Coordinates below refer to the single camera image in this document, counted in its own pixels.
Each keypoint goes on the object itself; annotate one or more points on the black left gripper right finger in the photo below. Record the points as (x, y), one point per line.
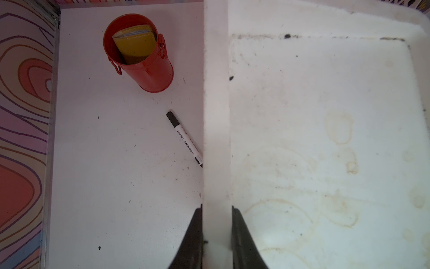
(244, 251)

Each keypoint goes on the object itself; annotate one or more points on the white plastic drawer cabinet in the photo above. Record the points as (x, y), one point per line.
(317, 128)

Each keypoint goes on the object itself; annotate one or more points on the red metal bucket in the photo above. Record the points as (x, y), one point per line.
(155, 73)

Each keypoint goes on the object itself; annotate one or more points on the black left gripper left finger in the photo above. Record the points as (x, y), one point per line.
(190, 252)

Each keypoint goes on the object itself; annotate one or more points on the black white marker pen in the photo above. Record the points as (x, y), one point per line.
(185, 138)

